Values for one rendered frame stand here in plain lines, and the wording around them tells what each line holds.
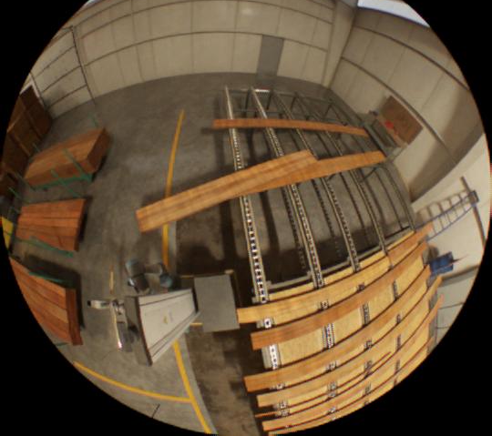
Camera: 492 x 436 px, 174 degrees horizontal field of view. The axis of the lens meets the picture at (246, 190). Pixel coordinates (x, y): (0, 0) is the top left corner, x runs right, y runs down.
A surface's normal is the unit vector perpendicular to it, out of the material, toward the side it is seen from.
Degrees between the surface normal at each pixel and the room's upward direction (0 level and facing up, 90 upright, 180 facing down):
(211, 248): 0
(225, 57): 90
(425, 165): 89
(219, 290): 0
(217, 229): 0
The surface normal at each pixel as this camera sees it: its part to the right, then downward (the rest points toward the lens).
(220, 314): 0.11, -0.52
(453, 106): -0.98, 0.04
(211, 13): 0.11, 0.84
